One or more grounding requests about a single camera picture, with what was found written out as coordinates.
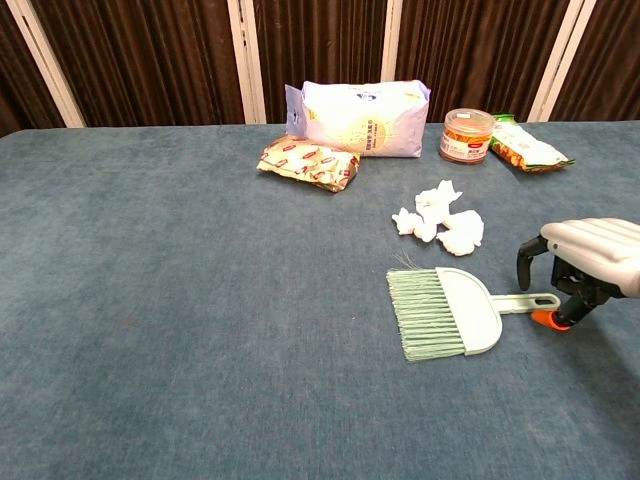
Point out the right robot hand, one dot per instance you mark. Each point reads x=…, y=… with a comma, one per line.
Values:
x=600, y=250

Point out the green hand brush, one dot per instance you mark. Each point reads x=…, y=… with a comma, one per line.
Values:
x=470, y=310

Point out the green white snack bag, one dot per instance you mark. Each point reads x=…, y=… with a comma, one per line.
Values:
x=525, y=147

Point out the round clear snack jar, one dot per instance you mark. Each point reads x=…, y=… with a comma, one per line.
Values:
x=467, y=135

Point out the white purple tissue pack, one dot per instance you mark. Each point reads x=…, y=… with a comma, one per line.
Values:
x=360, y=120

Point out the red cream snack packet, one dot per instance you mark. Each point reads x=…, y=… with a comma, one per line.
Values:
x=305, y=162

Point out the blue felt table cover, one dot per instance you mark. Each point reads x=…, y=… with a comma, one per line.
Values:
x=175, y=300

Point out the dark brown curtain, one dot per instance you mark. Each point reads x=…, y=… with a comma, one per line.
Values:
x=150, y=55

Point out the white partition frame post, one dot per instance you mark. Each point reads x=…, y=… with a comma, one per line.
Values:
x=47, y=65
x=391, y=40
x=247, y=60
x=557, y=60

